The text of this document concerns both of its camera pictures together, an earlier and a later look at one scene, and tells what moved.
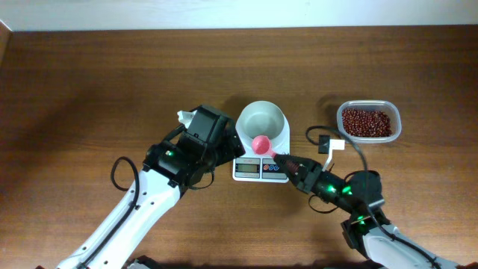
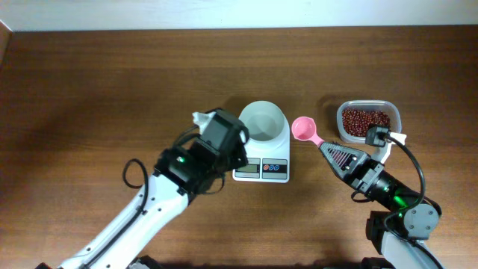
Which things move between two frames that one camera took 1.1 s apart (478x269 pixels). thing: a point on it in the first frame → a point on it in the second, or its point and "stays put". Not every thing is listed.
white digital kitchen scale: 264,131 stays put
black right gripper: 299,180 → 358,170
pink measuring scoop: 261,145 → 304,128
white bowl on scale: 262,118 stays put
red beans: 366,123 stays put
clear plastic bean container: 367,121 stays put
